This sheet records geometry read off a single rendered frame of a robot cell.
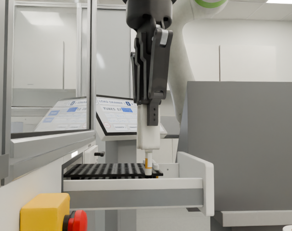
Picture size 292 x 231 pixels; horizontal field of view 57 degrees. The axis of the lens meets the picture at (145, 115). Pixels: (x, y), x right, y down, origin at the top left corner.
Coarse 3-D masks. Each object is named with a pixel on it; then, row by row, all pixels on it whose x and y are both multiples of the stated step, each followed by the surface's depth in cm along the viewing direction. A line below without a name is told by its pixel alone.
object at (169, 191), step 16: (160, 176) 81; (176, 176) 81; (64, 192) 54; (80, 192) 55; (96, 192) 55; (112, 192) 55; (128, 192) 56; (144, 192) 56; (160, 192) 56; (176, 192) 56; (192, 192) 57; (80, 208) 55; (96, 208) 55; (112, 208) 55; (128, 208) 56; (144, 208) 56
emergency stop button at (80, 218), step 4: (76, 212) 35; (80, 212) 34; (84, 212) 35; (76, 216) 34; (80, 216) 34; (84, 216) 34; (72, 220) 34; (76, 220) 33; (80, 220) 33; (84, 220) 34; (68, 224) 34; (72, 224) 34; (76, 224) 33; (80, 224) 33; (84, 224) 34; (68, 228) 34; (72, 228) 34; (76, 228) 33; (80, 228) 33; (84, 228) 34
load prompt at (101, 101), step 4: (100, 100) 156; (104, 100) 158; (108, 100) 161; (112, 100) 163; (116, 100) 166; (120, 100) 169; (124, 100) 172; (108, 104) 158; (112, 104) 160; (116, 104) 163; (120, 104) 165; (124, 104) 168; (128, 104) 171; (132, 104) 174
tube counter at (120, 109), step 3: (117, 108) 161; (120, 108) 162; (123, 108) 164; (126, 108) 166; (129, 108) 169; (132, 108) 171; (135, 108) 173; (120, 111) 160; (123, 111) 162; (126, 111) 164; (129, 111) 166; (132, 111) 168; (135, 111) 170
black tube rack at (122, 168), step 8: (72, 168) 68; (80, 168) 67; (88, 168) 68; (96, 168) 68; (104, 168) 68; (112, 168) 68; (120, 168) 68; (128, 168) 68; (136, 168) 68; (144, 168) 68; (64, 176) 58; (72, 176) 59; (80, 176) 59; (88, 176) 59; (96, 176) 59; (104, 176) 59; (112, 176) 59; (120, 176) 72; (128, 176) 72; (136, 176) 72; (144, 176) 72; (152, 176) 69
